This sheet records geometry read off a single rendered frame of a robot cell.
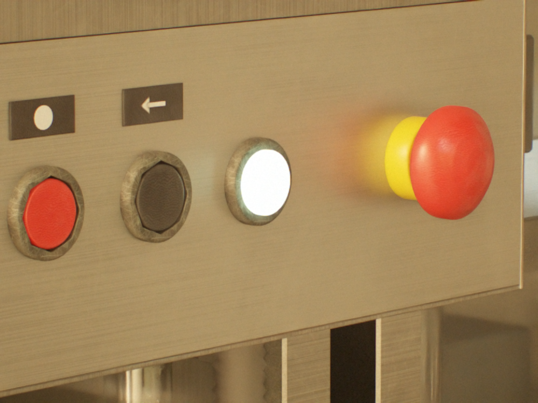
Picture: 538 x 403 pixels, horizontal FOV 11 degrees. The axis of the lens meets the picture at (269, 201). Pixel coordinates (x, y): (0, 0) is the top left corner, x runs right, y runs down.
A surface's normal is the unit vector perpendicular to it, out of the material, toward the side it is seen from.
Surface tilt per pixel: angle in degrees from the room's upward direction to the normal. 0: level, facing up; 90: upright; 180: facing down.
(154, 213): 90
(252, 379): 58
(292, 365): 90
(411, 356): 90
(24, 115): 90
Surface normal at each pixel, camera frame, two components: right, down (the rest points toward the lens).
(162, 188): 0.73, 0.10
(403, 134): -0.51, -0.57
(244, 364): 0.19, -0.40
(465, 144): 0.57, -0.14
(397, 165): -0.69, 0.17
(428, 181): 0.07, 0.28
